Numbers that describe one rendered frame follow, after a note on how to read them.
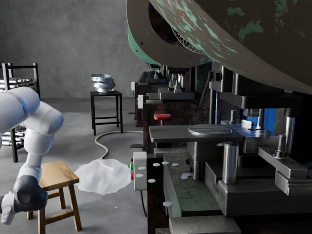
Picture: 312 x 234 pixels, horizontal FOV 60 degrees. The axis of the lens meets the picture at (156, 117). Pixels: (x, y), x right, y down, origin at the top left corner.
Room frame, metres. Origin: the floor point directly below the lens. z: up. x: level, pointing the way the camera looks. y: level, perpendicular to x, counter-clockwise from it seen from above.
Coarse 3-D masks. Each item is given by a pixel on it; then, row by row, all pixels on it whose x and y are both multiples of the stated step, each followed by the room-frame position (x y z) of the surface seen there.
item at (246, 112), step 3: (243, 111) 0.77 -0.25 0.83; (246, 111) 0.75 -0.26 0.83; (249, 111) 0.75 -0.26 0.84; (252, 111) 0.74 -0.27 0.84; (255, 111) 0.74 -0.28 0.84; (258, 111) 0.74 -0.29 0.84; (243, 114) 0.77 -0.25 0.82; (246, 114) 0.75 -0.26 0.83; (249, 114) 0.75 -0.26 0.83; (252, 114) 0.74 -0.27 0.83; (255, 114) 0.74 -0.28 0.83; (258, 114) 0.74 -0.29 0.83
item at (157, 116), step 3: (156, 114) 1.08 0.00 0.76; (159, 114) 1.09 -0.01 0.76; (162, 114) 1.08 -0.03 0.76; (165, 114) 1.08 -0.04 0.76; (168, 114) 1.09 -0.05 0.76; (156, 117) 1.05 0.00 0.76; (159, 117) 1.04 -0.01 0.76; (162, 117) 1.05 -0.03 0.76; (165, 117) 1.05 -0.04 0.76; (168, 117) 1.05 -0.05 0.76; (171, 117) 1.06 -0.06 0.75; (162, 120) 1.07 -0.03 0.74; (162, 123) 1.07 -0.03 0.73
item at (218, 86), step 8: (216, 64) 0.76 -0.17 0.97; (208, 72) 0.79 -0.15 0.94; (216, 72) 0.73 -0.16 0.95; (224, 72) 0.71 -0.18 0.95; (232, 72) 0.71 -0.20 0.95; (216, 80) 0.72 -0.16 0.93; (224, 80) 0.71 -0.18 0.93; (232, 80) 0.71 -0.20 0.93; (240, 80) 0.68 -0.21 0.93; (248, 80) 0.68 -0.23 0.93; (216, 88) 0.75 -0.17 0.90; (224, 88) 0.71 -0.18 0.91; (232, 88) 0.71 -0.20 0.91; (240, 88) 0.68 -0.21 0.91; (248, 88) 0.68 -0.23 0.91; (256, 88) 0.69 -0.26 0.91; (264, 88) 0.69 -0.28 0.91; (272, 88) 0.69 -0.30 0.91
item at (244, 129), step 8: (240, 128) 0.78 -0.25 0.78; (248, 128) 0.78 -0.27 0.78; (256, 128) 0.78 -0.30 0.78; (248, 136) 0.69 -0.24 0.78; (256, 136) 0.69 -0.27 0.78; (264, 136) 0.69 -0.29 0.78; (272, 136) 0.69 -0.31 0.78; (240, 144) 0.72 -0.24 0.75; (248, 144) 0.69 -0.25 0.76; (256, 144) 0.69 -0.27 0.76; (264, 144) 0.69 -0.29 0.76; (272, 144) 0.69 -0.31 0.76; (248, 152) 0.69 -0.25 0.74; (256, 152) 0.69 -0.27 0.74
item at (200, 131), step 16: (160, 128) 0.78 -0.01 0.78; (176, 128) 0.78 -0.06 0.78; (192, 128) 0.76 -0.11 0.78; (208, 128) 0.76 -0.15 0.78; (224, 128) 0.76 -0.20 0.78; (192, 144) 0.73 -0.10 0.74; (208, 144) 0.70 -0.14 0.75; (192, 160) 0.73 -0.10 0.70; (208, 160) 0.70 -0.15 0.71; (192, 176) 0.72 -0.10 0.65
